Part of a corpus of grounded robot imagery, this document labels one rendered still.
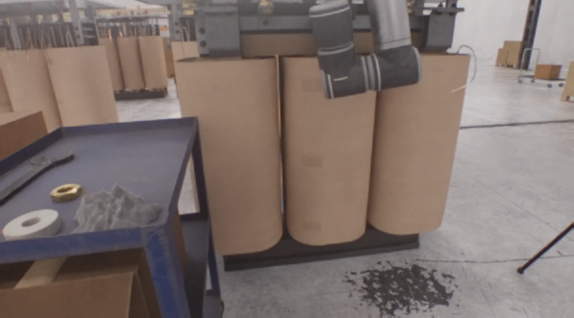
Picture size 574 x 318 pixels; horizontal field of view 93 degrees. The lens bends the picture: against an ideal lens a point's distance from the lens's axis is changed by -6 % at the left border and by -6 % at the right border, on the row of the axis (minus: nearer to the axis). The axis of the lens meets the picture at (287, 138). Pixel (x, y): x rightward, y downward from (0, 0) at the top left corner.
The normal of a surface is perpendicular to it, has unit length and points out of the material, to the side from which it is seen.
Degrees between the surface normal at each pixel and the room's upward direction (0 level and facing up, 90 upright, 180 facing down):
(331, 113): 90
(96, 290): 26
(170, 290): 90
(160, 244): 90
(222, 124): 90
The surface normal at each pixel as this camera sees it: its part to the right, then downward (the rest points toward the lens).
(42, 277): -0.02, -0.95
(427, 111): 0.14, 0.32
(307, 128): -0.30, 0.32
